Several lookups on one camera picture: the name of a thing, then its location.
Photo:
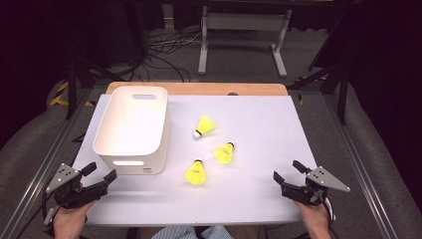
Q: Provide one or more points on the yellow black floor tape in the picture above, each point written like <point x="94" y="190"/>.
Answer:
<point x="59" y="96"/>

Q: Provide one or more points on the black tripod stand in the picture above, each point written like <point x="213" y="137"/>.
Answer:
<point x="343" y="93"/>
<point x="71" y="86"/>

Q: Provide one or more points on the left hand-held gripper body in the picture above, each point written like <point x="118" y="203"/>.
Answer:
<point x="63" y="179"/>

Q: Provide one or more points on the white metal stand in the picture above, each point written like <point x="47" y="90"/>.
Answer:
<point x="244" y="21"/>

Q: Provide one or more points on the aluminium rail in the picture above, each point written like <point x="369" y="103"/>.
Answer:
<point x="358" y="159"/>
<point x="49" y="159"/>

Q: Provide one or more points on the person's left hand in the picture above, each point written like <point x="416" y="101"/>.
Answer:
<point x="71" y="222"/>

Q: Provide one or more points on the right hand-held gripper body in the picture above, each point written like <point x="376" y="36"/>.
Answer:
<point x="323" y="179"/>

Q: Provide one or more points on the yellow shuttlecock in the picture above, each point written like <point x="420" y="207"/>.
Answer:
<point x="195" y="174"/>
<point x="205" y="125"/>
<point x="224" y="154"/>

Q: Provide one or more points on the person's right hand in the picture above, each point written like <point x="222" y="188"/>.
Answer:
<point x="315" y="217"/>

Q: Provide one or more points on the striped blue shirt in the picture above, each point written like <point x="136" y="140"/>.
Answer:
<point x="185" y="233"/>

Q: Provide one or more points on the white plastic bin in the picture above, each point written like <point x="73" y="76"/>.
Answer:
<point x="132" y="126"/>

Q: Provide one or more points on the white board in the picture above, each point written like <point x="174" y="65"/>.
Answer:
<point x="258" y="132"/>

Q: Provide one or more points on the black curtain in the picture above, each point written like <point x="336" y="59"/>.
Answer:
<point x="391" y="66"/>
<point x="30" y="49"/>

